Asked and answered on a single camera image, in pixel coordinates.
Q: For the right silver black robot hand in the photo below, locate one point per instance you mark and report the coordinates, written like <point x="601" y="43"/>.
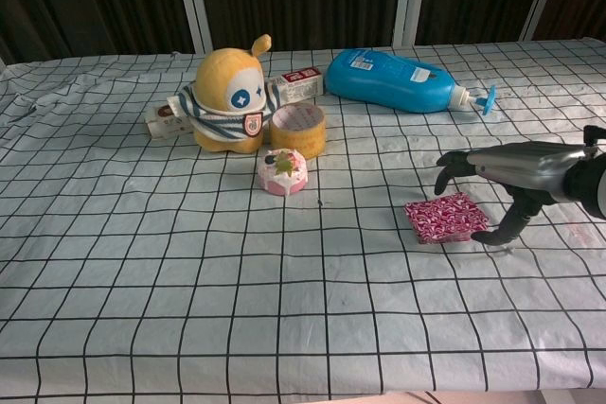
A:
<point x="521" y="163"/>

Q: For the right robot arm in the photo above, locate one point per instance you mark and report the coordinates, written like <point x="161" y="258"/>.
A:
<point x="589" y="184"/>

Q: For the red patterned square packet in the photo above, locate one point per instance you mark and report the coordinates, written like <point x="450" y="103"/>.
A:
<point x="446" y="217"/>

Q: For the blue pump bottle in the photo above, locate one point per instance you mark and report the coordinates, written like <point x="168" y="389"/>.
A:
<point x="393" y="84"/>

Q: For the yellowish tape roll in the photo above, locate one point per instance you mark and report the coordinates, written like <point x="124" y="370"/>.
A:
<point x="298" y="132"/>

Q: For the red white toothpaste box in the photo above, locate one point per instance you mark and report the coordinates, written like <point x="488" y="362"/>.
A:
<point x="303" y="84"/>

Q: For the pink toy cake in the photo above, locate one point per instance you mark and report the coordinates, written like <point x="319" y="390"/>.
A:
<point x="283" y="172"/>

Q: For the white black grid tablecloth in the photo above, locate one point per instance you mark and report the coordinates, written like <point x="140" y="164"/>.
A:
<point x="284" y="257"/>

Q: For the yellow plush toy striped shirt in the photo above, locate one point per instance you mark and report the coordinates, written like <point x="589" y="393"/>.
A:
<point x="232" y="101"/>

